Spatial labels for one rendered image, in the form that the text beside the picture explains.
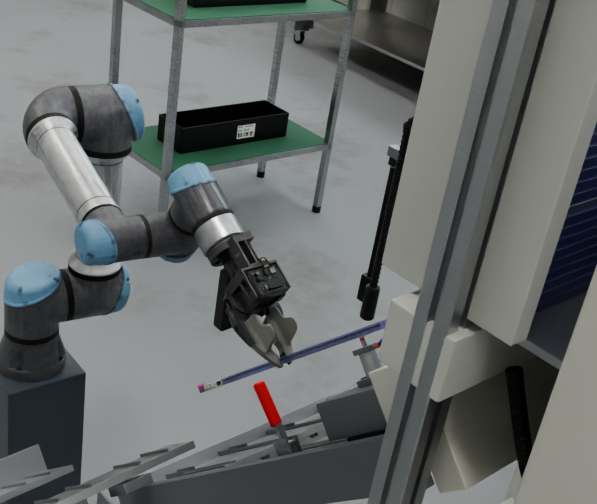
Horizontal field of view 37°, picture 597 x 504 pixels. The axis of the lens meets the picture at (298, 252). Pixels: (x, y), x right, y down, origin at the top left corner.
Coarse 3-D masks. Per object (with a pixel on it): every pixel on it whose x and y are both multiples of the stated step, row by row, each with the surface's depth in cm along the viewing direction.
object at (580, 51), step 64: (448, 0) 75; (576, 0) 67; (448, 64) 77; (576, 64) 68; (448, 128) 78; (576, 128) 69; (512, 192) 74; (384, 256) 87; (512, 256) 76; (512, 320) 77; (576, 320) 84
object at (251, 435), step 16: (320, 400) 175; (288, 416) 170; (304, 416) 172; (256, 432) 165; (320, 432) 173; (208, 448) 159; (224, 448) 160; (176, 464) 154; (192, 464) 156; (160, 480) 152
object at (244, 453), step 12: (312, 420) 159; (276, 432) 164; (288, 432) 156; (300, 432) 148; (312, 432) 149; (240, 444) 158; (252, 444) 159; (264, 444) 148; (228, 456) 153; (240, 456) 145; (252, 456) 141; (264, 456) 150; (192, 468) 150; (204, 468) 146; (216, 468) 140
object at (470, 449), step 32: (384, 384) 96; (480, 384) 96; (544, 384) 102; (384, 416) 97; (448, 416) 92; (480, 416) 95; (448, 448) 91; (480, 448) 93; (512, 448) 96; (448, 480) 92; (480, 480) 92
